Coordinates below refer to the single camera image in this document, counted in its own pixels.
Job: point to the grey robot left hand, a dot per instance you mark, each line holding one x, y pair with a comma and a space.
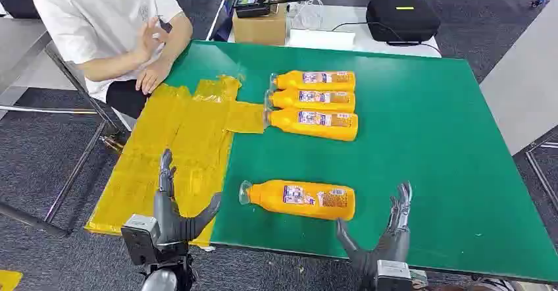
172, 223

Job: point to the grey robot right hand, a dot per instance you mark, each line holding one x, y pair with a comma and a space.
392, 245

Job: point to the person's right hand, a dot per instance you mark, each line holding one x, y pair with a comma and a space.
150, 40

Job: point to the person's left hand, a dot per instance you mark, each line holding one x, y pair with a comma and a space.
150, 77

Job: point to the orange drink bottle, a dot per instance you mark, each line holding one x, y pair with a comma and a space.
285, 100
270, 199
290, 81
287, 124

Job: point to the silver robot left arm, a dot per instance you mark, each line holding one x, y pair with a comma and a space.
159, 280

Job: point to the person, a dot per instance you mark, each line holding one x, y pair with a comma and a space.
91, 14

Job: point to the yellow plastic sheet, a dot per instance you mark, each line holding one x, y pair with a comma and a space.
187, 149

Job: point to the dark laptop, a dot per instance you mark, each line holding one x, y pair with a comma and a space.
224, 18

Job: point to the green table mat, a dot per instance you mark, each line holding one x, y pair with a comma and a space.
414, 149

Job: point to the brown cardboard box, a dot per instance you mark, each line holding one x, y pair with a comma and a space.
259, 29

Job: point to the grey side table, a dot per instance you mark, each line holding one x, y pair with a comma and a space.
523, 84
19, 49

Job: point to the white flat box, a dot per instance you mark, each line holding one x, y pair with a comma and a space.
321, 39

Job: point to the white table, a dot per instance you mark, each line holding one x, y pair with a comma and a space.
344, 12

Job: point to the large black carry case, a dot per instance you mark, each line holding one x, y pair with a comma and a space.
401, 21

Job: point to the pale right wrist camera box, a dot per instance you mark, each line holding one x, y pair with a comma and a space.
393, 277

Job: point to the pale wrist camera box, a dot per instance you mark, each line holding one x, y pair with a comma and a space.
140, 239
393, 277

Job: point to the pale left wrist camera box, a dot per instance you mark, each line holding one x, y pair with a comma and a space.
140, 239

